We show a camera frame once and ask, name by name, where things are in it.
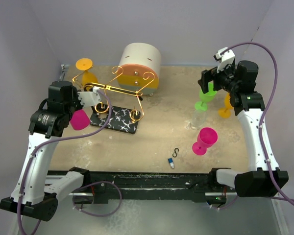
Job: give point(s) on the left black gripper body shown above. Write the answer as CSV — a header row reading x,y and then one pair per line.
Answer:
x,y
76,104

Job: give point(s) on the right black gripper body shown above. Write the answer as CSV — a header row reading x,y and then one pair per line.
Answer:
x,y
225,79

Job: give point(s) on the pink wine glass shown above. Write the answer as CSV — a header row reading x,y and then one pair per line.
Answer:
x,y
206,138
79,120

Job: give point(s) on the orange wine glass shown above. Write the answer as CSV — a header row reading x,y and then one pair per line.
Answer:
x,y
225,112
84,65

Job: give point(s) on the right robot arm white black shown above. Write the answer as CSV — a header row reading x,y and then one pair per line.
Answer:
x,y
264,175

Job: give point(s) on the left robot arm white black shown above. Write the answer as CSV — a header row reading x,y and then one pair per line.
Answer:
x,y
31,197

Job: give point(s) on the green wine glass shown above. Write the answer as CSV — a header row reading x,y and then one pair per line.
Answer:
x,y
205,98

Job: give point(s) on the clear wine glass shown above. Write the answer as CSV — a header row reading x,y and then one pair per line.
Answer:
x,y
198,119

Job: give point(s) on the pink wine glass front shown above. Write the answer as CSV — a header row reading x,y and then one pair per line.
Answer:
x,y
206,138

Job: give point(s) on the white round drawer cabinet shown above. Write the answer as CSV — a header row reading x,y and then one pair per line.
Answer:
x,y
141,65

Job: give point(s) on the black s-hook carabiner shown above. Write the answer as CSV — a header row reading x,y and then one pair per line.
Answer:
x,y
175,152

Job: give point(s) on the small blue white bottle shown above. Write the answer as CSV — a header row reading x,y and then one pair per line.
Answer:
x,y
171,163

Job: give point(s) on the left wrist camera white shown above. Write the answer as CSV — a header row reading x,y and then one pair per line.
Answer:
x,y
90,98

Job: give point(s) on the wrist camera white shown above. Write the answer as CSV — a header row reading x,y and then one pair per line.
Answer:
x,y
90,98
224,56

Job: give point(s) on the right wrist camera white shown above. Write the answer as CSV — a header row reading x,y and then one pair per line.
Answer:
x,y
224,56

